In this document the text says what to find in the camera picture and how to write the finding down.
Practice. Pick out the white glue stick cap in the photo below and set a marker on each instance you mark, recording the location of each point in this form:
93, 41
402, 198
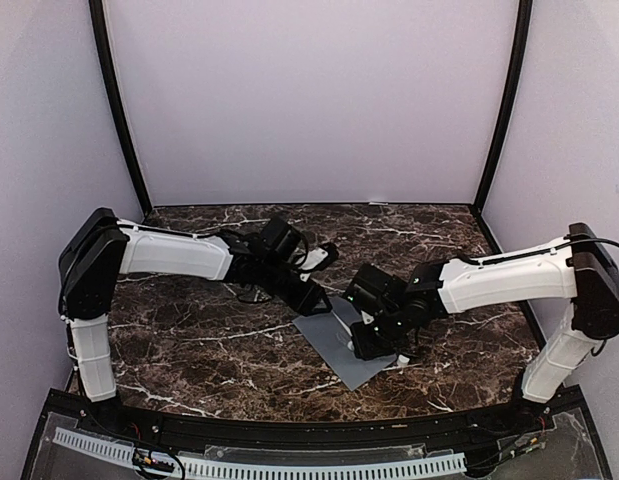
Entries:
404, 359

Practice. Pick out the black front table rail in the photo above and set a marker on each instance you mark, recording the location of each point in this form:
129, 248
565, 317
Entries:
473, 429

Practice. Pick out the white slotted cable duct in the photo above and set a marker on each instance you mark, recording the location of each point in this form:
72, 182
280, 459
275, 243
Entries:
218, 462

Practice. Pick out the black frame post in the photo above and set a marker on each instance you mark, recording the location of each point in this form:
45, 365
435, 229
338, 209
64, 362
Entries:
115, 101
514, 70

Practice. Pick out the black left frame post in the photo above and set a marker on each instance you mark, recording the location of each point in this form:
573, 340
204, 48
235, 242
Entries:
115, 101

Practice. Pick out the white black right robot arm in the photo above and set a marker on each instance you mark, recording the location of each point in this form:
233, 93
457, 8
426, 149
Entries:
576, 267

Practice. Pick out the black right frame post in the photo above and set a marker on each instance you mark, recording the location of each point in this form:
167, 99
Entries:
514, 70

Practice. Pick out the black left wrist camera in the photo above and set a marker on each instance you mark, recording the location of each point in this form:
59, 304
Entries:
320, 258

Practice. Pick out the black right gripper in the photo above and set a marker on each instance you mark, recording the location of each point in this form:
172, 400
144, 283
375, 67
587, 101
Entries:
364, 347

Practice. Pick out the blue-grey envelope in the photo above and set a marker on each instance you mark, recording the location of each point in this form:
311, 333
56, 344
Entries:
330, 336

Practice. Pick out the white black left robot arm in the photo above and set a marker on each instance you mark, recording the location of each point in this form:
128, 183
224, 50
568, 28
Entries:
277, 259

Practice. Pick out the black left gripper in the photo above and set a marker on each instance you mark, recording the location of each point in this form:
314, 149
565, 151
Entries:
313, 294

